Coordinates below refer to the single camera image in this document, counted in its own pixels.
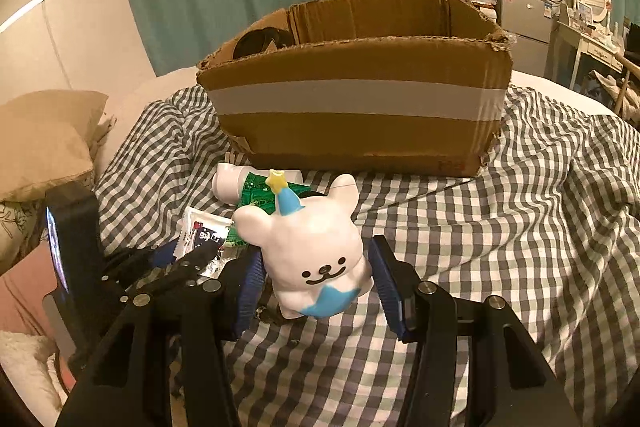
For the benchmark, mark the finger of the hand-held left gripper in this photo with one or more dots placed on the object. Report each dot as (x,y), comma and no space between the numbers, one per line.
(195,259)
(160,254)

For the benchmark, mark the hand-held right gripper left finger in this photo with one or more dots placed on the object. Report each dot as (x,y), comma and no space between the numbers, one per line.
(250,292)

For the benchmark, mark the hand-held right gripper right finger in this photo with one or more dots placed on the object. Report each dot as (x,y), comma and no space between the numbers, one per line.
(390,287)

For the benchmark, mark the white printed sachet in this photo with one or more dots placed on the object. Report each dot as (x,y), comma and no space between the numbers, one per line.
(200,232)

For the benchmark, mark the white bear toy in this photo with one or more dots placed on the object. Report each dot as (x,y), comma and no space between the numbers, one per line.
(310,242)

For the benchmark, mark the brown cardboard box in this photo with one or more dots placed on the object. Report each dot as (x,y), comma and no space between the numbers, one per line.
(350,107)

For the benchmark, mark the floral patterned pillow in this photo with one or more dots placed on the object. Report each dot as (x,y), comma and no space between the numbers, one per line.
(17,232)

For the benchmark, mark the pink cloth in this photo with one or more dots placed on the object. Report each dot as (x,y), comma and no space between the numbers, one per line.
(20,292)

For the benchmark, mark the white plastic bottle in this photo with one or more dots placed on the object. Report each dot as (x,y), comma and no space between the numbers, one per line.
(227,184)

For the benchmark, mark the green snack packet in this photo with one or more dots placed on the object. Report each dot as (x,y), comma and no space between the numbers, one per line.
(255,189)

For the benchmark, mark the beige pillow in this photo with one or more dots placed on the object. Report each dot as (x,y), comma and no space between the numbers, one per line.
(45,142)

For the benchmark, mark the grey checked blanket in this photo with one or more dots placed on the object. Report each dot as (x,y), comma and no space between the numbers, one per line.
(500,217)

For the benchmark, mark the white fuzzy blanket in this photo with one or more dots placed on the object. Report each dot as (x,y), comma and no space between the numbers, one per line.
(25,372)

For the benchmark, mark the dark object in box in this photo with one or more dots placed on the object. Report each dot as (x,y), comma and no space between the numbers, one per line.
(260,41)

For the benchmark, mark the silver mini fridge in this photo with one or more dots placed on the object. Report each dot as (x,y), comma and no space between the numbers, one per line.
(527,14)

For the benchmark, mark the white dressing table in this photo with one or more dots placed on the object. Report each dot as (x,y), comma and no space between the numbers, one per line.
(585,52)

